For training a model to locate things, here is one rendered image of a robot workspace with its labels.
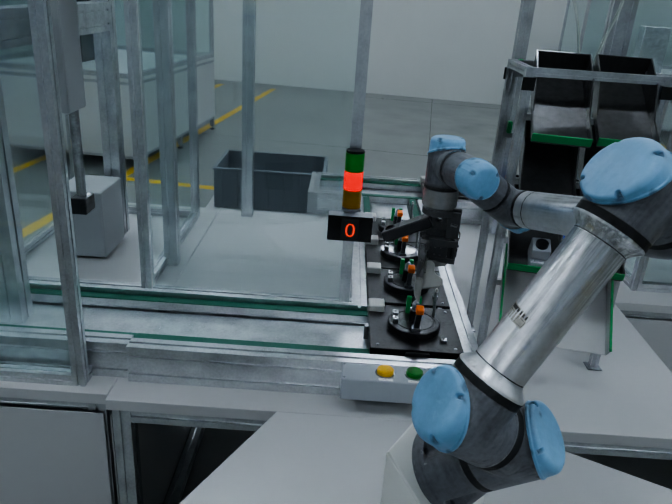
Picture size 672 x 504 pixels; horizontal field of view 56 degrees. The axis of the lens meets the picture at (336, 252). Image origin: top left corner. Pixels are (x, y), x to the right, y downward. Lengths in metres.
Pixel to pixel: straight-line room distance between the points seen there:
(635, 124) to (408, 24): 10.49
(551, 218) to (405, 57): 10.92
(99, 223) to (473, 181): 1.46
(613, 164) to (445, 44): 11.12
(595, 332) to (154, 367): 1.12
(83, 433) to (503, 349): 1.14
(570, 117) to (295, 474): 1.02
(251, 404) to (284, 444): 0.16
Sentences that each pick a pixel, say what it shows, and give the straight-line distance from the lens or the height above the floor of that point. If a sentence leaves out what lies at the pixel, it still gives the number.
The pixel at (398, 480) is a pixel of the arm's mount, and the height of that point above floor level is 1.04.
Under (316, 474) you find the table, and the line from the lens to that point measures 1.40.
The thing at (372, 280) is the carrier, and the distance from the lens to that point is 1.96.
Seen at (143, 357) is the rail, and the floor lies 0.93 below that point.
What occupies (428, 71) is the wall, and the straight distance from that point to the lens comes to 12.08.
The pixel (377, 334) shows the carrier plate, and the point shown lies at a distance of 1.67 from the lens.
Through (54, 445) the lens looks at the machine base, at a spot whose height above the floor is 0.69.
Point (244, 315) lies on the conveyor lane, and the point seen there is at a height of 0.92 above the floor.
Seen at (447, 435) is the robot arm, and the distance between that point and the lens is 0.93.
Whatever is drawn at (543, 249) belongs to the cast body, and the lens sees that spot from 1.59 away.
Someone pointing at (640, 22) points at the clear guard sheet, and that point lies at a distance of 10.36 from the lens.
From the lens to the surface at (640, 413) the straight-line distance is 1.81.
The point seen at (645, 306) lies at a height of 0.85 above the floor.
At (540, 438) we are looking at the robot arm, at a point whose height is 1.20.
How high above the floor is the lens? 1.80
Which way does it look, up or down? 23 degrees down
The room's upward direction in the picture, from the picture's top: 4 degrees clockwise
